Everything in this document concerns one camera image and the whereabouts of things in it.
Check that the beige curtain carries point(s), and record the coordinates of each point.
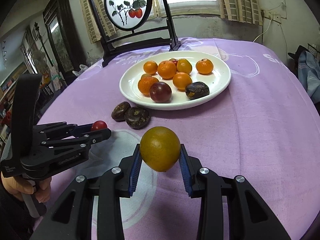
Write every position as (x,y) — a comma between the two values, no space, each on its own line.
(91,26)
(243,11)

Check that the large orange mandarin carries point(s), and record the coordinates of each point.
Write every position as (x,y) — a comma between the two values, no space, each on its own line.
(166,69)

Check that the white plastic bag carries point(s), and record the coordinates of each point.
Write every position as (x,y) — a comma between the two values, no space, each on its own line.
(83,68)

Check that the purple tablecloth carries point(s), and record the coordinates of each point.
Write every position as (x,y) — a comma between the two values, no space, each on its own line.
(263,126)

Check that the right beige curtain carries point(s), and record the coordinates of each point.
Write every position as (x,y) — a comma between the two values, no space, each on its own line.
(243,11)

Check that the dark framed cabinet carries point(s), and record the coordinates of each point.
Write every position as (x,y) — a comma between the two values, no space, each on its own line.
(63,37)

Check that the white oval plate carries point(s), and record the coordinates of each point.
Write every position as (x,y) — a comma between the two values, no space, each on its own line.
(217,81)

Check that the small yellow-green fruit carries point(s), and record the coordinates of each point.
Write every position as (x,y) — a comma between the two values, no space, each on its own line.
(145,75)

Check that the small mandarin on plate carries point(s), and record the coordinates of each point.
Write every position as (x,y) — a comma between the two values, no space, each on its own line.
(204,66)

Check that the large green-yellow fruit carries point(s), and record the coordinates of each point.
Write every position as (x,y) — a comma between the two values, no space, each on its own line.
(160,148)

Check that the blue clothes pile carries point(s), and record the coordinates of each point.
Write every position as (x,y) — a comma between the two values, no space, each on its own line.
(306,68)

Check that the orange mandarin on plate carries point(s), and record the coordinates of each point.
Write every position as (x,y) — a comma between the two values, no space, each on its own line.
(145,84)

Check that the smooth orange fruit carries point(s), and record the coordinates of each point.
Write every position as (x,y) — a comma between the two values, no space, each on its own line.
(181,81)

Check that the left beige curtain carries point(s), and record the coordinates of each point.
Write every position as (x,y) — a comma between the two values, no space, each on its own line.
(91,26)

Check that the small orange kumquat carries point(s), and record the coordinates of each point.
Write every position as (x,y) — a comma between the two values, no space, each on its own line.
(150,67)

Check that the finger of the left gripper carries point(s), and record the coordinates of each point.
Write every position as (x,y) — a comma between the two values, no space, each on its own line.
(65,128)
(73,139)

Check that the round painted screen stand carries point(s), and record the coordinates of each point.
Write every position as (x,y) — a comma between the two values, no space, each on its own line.
(128,16)

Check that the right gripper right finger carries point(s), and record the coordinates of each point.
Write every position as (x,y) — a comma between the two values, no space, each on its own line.
(230,204)

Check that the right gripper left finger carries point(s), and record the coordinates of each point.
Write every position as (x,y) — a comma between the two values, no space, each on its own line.
(71,215)

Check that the yellow orange tomato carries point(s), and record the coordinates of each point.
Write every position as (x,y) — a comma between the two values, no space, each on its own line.
(184,66)

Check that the person's left hand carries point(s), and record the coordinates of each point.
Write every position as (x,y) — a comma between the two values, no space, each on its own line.
(18,186)

